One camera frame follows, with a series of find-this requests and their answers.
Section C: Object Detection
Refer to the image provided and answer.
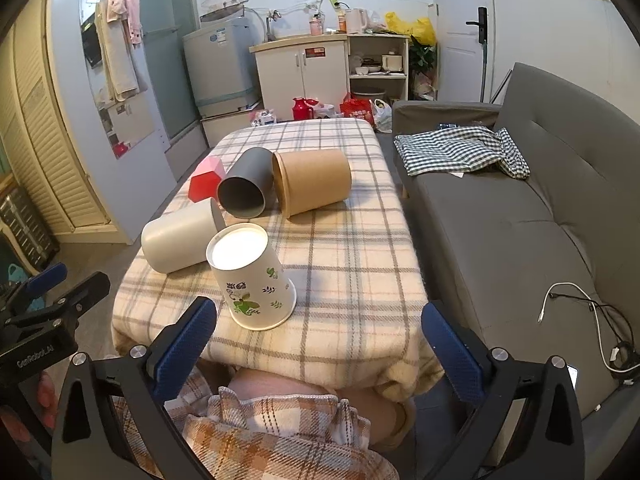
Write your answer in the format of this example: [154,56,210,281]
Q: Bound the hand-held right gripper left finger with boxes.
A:
[50,296,221,480]

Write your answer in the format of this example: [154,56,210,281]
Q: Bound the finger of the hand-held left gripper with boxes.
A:
[10,272,112,332]
[0,262,69,313]

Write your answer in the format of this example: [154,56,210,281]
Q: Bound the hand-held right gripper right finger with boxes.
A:
[421,300,588,480]

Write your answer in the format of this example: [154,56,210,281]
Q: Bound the white leaf-print paper cup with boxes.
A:
[206,223,297,331]

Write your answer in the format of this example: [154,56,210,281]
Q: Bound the cream paper cup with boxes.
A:
[141,198,224,275]

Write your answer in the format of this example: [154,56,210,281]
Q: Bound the grey paper cup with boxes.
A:
[217,147,275,220]

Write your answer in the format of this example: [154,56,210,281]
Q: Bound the brown kraft paper cup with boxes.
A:
[271,148,352,219]

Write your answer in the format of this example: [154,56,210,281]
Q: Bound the person's left hand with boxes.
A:
[31,369,59,433]

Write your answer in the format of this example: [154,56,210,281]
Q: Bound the black crate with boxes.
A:
[0,187,60,272]

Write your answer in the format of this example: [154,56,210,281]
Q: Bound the person's leg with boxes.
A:
[220,364,417,456]

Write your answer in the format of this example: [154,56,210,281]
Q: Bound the grey sofa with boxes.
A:
[391,62,640,466]

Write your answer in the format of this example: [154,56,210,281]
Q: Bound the person's plaid clothing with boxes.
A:
[115,367,401,480]

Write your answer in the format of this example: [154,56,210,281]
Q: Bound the plaid covered table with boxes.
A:
[111,117,446,391]

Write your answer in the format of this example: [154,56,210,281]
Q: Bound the louvered cabinet door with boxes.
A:
[0,0,112,235]

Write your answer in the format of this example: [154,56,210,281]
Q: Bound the red and pink box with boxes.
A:
[188,156,227,204]

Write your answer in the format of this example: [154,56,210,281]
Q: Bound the green checked cloth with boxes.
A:
[394,126,531,180]

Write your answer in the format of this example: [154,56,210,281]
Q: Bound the white plastic bag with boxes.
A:
[372,99,395,133]

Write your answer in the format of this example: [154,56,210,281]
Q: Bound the frosted glass door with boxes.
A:
[134,0,208,181]

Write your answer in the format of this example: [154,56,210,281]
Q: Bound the red bag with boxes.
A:
[340,97,376,126]

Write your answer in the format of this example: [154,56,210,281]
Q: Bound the grey washing machine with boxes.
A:
[182,17,266,148]

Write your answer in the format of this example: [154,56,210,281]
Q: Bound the white door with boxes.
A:
[432,0,493,103]

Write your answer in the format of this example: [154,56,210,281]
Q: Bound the pink cloth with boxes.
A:
[107,0,144,46]

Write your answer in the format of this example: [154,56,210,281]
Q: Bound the green potted plant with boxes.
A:
[409,35,439,86]

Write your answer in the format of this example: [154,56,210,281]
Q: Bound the white sink cabinet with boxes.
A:
[249,35,351,123]

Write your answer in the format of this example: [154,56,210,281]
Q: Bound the open shelf unit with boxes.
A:
[346,34,411,106]

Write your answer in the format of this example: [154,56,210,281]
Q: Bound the yellow plastic bags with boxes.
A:
[385,11,437,46]

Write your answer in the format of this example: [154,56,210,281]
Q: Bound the white cable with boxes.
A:
[537,282,636,373]

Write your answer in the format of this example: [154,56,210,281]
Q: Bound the black cable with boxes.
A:
[547,292,640,386]

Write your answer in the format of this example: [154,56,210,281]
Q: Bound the wall mirror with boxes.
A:
[78,0,156,161]

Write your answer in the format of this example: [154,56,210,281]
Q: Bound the black door handle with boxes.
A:
[466,7,488,43]

